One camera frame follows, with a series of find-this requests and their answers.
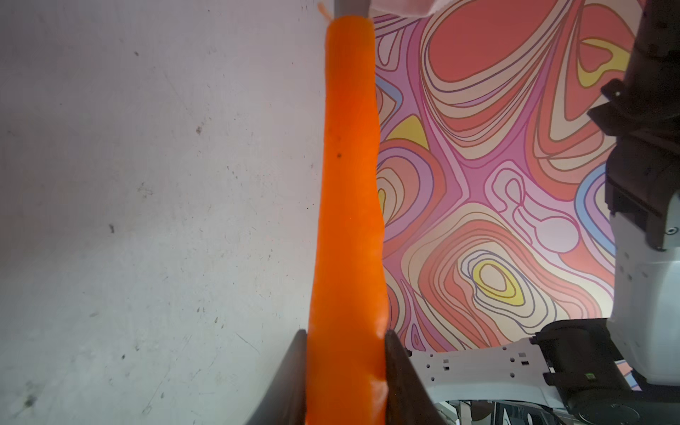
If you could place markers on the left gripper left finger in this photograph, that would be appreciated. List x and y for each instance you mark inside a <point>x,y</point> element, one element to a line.
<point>285,400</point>

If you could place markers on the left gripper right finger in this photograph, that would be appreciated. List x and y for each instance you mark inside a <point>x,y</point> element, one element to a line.
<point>408,403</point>

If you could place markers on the orange handle sickle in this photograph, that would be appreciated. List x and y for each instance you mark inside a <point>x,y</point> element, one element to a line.
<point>345,364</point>

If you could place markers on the pink terry rag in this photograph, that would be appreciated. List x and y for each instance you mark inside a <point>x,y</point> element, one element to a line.
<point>409,8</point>

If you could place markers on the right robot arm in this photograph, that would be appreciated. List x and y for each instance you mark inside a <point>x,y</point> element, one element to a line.
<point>625,369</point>

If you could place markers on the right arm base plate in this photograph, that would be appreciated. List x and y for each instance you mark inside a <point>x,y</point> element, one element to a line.
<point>512,372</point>

